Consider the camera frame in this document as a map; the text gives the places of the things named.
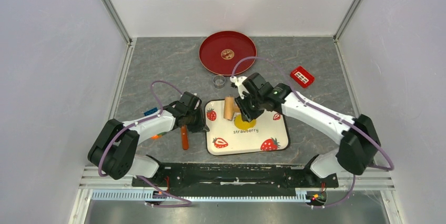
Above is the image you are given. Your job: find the round metal cookie cutter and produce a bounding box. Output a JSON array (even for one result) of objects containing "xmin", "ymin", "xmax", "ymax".
[{"xmin": 212, "ymin": 75, "xmax": 226, "ymax": 89}]

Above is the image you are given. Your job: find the yellow dough lump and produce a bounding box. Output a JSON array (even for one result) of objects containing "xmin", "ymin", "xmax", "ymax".
[{"xmin": 234, "ymin": 114, "xmax": 256, "ymax": 130}]

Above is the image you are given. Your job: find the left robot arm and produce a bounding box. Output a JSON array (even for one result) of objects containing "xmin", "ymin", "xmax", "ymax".
[{"xmin": 87, "ymin": 92, "xmax": 209, "ymax": 186}]

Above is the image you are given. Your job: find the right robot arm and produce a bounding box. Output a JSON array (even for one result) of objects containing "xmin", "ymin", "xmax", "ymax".
[{"xmin": 230, "ymin": 73, "xmax": 380, "ymax": 186}]

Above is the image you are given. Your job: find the wooden roller with handle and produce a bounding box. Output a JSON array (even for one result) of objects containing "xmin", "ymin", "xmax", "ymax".
[{"xmin": 223, "ymin": 96, "xmax": 240, "ymax": 121}]

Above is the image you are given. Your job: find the round red tray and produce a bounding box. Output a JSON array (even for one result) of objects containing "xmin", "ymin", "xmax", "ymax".
[{"xmin": 199, "ymin": 31, "xmax": 257, "ymax": 76}]

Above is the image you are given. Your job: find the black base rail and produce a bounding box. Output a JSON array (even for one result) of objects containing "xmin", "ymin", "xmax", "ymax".
[{"xmin": 149, "ymin": 163, "xmax": 339, "ymax": 197}]

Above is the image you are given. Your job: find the red toy block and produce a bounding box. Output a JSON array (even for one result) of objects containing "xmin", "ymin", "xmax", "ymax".
[{"xmin": 290, "ymin": 66, "xmax": 315, "ymax": 88}]

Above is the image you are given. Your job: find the metal spatula orange handle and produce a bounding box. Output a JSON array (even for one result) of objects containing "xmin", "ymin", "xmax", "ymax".
[{"xmin": 180, "ymin": 125, "xmax": 189, "ymax": 150}]

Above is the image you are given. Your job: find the white strawberry tray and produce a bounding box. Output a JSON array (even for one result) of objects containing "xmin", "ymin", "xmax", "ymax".
[{"xmin": 205, "ymin": 99, "xmax": 290, "ymax": 156}]

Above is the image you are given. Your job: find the blue toy brick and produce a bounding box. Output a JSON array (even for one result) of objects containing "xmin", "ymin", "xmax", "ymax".
[{"xmin": 144, "ymin": 107, "xmax": 158, "ymax": 117}]

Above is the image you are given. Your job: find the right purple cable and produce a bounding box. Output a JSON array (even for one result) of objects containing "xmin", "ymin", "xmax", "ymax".
[{"xmin": 230, "ymin": 56, "xmax": 395, "ymax": 209}]

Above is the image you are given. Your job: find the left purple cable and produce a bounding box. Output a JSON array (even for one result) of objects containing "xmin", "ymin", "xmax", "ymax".
[{"xmin": 97, "ymin": 80, "xmax": 193, "ymax": 208}]

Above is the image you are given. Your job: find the purple cable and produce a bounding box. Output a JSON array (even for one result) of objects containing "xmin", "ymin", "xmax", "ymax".
[
  {"xmin": 230, "ymin": 56, "xmax": 395, "ymax": 209},
  {"xmin": 97, "ymin": 80, "xmax": 193, "ymax": 208}
]

